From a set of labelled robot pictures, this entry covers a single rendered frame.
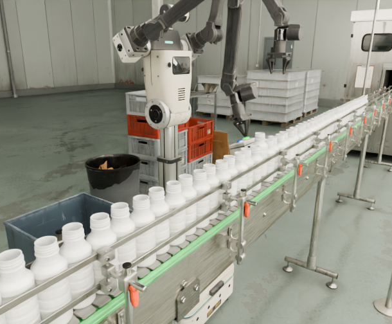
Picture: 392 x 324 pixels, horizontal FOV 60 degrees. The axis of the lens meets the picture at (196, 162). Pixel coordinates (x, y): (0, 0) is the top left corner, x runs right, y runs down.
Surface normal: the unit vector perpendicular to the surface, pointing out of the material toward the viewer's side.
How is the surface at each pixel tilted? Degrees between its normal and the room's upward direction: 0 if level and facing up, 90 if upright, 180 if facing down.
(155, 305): 90
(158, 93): 101
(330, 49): 90
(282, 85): 89
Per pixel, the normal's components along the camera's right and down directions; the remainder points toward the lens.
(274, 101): -0.54, 0.25
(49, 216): 0.81, 0.18
